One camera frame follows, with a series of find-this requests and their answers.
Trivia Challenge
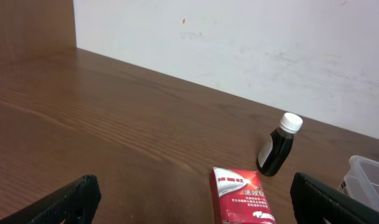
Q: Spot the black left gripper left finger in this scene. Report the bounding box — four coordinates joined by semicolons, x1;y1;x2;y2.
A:
0;175;101;224

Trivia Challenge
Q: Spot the red medicine box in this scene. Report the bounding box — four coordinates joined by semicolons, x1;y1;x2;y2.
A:
210;167;276;224

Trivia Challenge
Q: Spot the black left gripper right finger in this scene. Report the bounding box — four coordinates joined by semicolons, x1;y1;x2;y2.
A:
290;172;379;224

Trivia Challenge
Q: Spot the clear plastic container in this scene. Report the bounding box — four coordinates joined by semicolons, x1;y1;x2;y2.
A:
337;156;379;212

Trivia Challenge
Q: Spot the dark bottle white cap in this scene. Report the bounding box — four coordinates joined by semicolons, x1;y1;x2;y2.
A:
256;112;303;177

